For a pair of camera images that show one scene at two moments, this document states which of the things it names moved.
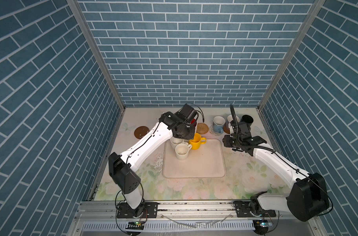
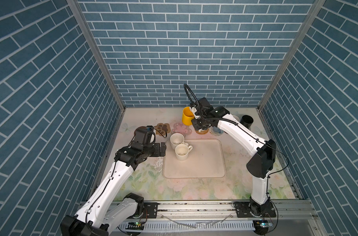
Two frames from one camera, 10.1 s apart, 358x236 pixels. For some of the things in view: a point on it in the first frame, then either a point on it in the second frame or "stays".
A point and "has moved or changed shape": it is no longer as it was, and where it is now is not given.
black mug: (248, 119) stays
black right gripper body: (231, 142) to (199, 123)
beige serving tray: (207, 161) stays
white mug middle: (182, 151) stays
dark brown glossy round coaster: (140, 131) stays
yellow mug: (195, 143) has moved or changed shape
